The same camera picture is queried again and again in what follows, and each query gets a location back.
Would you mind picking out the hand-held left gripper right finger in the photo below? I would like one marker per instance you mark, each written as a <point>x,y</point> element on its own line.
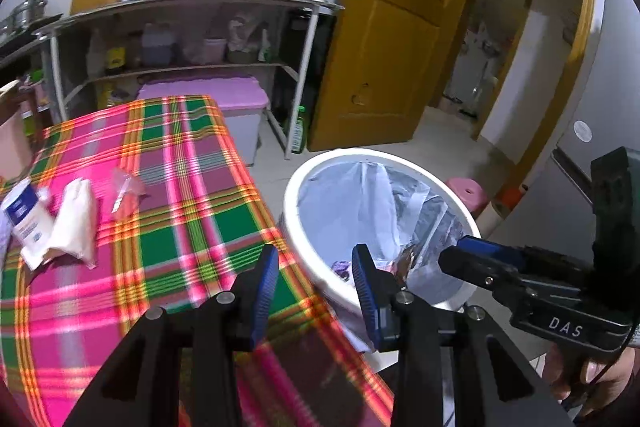
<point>365,292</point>

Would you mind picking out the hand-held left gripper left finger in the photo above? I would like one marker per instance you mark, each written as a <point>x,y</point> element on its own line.
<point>265,292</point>

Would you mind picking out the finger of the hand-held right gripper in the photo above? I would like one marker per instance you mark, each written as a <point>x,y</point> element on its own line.
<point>465,267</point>
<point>480,247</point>

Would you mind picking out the white round bin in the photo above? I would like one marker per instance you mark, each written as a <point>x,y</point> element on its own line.
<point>300,217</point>

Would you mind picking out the translucent bin liner bag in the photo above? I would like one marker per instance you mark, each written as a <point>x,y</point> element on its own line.
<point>340,207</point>

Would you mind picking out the clear plastic bag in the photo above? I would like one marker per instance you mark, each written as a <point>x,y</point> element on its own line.
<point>125,192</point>

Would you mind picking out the white tub blue label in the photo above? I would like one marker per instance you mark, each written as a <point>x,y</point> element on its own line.
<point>22,217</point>

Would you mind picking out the person's right hand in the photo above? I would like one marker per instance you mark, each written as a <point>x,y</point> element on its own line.
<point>615,387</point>

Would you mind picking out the cardboard tube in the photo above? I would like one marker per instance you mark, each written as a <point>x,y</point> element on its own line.
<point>492,217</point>

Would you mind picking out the pink plastic stool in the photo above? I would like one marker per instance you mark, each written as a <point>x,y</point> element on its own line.
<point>467,194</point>

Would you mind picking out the orange floor item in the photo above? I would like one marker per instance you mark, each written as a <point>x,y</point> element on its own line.
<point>510,197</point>

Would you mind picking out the pink green plaid tablecloth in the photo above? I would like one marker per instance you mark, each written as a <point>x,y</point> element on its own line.
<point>175,232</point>

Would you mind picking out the green plastic bottle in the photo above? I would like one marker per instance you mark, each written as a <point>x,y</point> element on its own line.
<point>298,132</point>

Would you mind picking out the pink lidded storage box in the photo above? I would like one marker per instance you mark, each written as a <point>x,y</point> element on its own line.
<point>200,89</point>

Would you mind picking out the yellow wooden door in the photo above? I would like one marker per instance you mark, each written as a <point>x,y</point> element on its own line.
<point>380,57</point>

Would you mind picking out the pink plastic tub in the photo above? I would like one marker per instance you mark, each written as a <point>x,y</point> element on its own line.
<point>215,50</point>

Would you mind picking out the yellow packet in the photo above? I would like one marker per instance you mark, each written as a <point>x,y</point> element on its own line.
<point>107,94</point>

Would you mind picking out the crumpled plastic bag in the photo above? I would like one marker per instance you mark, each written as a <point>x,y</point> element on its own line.
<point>245,34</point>

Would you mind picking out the blue plastic jug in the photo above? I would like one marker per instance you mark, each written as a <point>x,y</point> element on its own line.
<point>157,47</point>

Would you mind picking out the yellow label bottle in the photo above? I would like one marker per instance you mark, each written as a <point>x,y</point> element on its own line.
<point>115,59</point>

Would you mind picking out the low metal shelf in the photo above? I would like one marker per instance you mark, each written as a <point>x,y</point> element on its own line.
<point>20,52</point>

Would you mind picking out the black stove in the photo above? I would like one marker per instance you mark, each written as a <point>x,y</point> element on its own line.
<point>30,32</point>

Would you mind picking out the steel pot with lid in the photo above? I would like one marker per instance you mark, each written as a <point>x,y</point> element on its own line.
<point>30,12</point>

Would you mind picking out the white round wall disc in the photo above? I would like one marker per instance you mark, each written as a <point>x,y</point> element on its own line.
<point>582,131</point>

